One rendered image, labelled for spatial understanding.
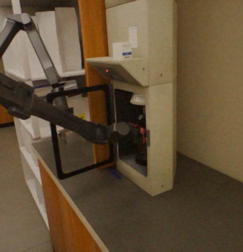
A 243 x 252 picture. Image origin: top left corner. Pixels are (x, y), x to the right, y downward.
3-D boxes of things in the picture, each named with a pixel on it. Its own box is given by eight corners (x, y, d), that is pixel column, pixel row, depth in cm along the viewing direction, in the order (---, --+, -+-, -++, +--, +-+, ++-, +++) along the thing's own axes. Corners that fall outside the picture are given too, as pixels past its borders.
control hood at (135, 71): (109, 78, 128) (108, 56, 125) (149, 86, 101) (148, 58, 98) (87, 81, 123) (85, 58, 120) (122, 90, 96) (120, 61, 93)
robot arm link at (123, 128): (92, 124, 118) (91, 143, 114) (102, 113, 108) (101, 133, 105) (117, 129, 122) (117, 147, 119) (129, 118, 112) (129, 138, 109)
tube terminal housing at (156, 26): (155, 156, 154) (152, 9, 130) (196, 180, 127) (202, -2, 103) (116, 168, 143) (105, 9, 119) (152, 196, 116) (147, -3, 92)
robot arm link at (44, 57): (26, 30, 147) (17, 15, 137) (36, 25, 148) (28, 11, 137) (55, 93, 133) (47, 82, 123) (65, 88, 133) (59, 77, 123)
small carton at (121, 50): (122, 58, 106) (122, 42, 105) (132, 58, 103) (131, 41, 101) (113, 59, 103) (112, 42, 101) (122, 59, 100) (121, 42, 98)
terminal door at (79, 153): (114, 161, 139) (108, 83, 127) (58, 181, 123) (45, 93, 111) (113, 161, 140) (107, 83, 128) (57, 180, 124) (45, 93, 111)
